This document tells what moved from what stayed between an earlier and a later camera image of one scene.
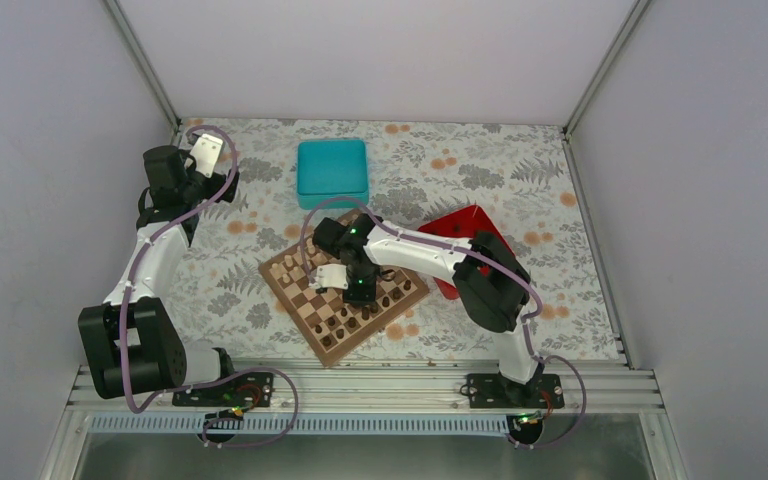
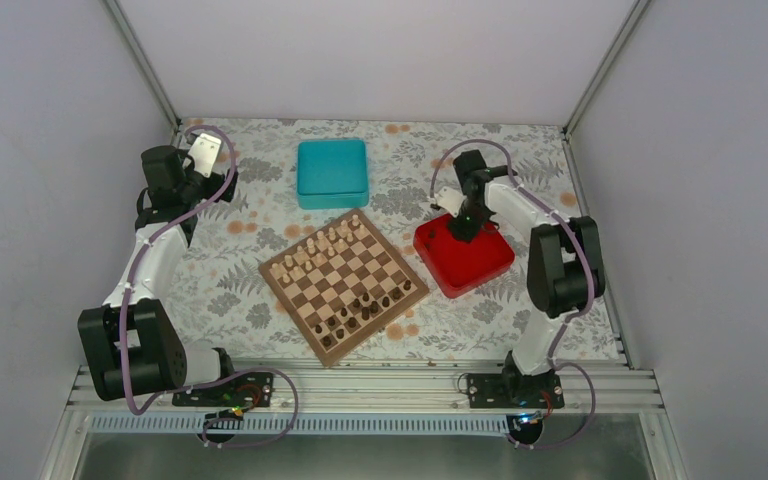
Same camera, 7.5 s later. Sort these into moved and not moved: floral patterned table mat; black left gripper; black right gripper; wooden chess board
Moved: black right gripper
Not moved: wooden chess board; black left gripper; floral patterned table mat
